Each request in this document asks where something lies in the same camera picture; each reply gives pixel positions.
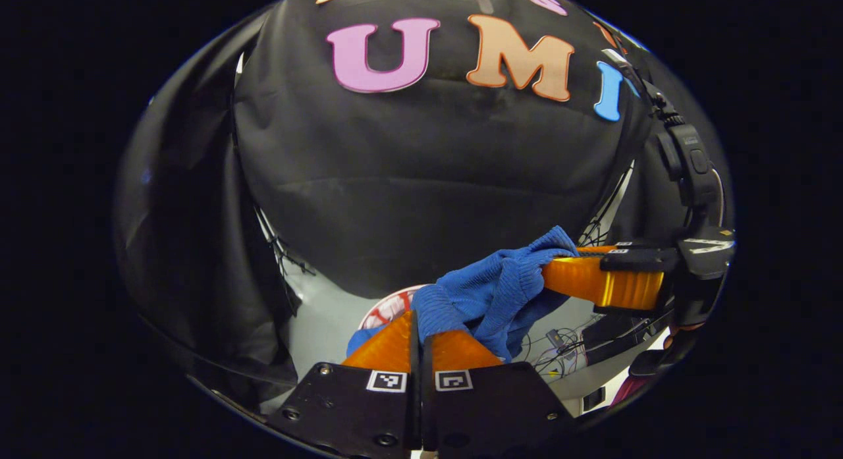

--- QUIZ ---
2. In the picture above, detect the laundry hamper with red print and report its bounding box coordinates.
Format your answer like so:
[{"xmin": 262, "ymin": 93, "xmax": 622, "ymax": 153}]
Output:
[{"xmin": 359, "ymin": 284, "xmax": 430, "ymax": 331}]

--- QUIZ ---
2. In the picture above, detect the tangle of floor cables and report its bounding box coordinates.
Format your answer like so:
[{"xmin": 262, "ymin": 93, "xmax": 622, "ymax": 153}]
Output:
[{"xmin": 520, "ymin": 311, "xmax": 597, "ymax": 381}]

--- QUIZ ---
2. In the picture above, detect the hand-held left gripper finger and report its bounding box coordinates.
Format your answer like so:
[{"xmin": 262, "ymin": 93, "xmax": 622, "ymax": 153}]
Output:
[
  {"xmin": 265, "ymin": 310, "xmax": 423, "ymax": 457},
  {"xmin": 421, "ymin": 330, "xmax": 577, "ymax": 457}
]

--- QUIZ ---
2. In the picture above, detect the blue shirt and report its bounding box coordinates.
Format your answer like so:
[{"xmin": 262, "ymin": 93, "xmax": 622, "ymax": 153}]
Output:
[{"xmin": 347, "ymin": 225, "xmax": 580, "ymax": 364}]

